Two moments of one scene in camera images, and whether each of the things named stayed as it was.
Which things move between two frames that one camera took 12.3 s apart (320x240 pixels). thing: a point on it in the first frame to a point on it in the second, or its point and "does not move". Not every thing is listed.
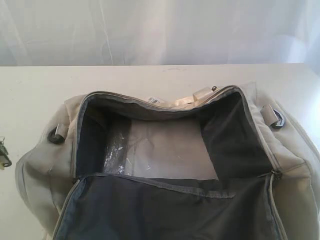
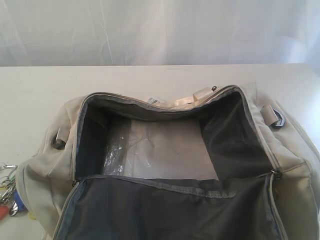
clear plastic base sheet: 164,149 does not move
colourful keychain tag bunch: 5,161 to 11,202
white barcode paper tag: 153,100 does not move
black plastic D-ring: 55,138 to 58,144
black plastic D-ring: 280,117 does not move
